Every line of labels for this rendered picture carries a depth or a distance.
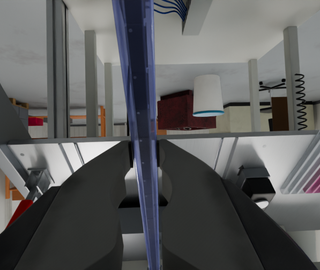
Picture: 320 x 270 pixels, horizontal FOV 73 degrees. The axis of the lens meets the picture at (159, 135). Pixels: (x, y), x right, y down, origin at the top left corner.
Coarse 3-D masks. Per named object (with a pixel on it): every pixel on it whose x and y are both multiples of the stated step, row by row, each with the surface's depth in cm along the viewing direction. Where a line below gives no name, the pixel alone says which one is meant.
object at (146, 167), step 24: (120, 0) 7; (144, 0) 7; (120, 24) 8; (144, 24) 8; (120, 48) 8; (144, 48) 8; (144, 72) 9; (144, 96) 10; (144, 120) 11; (144, 144) 12; (144, 168) 13; (144, 192) 15; (144, 216) 18
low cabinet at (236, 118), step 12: (228, 108) 548; (240, 108) 546; (312, 108) 561; (216, 120) 641; (228, 120) 551; (240, 120) 544; (264, 120) 549; (312, 120) 560; (216, 132) 645; (228, 132) 553
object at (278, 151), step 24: (24, 144) 29; (48, 144) 29; (72, 144) 29; (96, 144) 29; (192, 144) 30; (216, 144) 30; (240, 144) 31; (264, 144) 31; (288, 144) 31; (24, 168) 32; (48, 168) 33; (72, 168) 33; (216, 168) 34; (240, 168) 35; (288, 168) 35; (288, 216) 47; (312, 216) 48
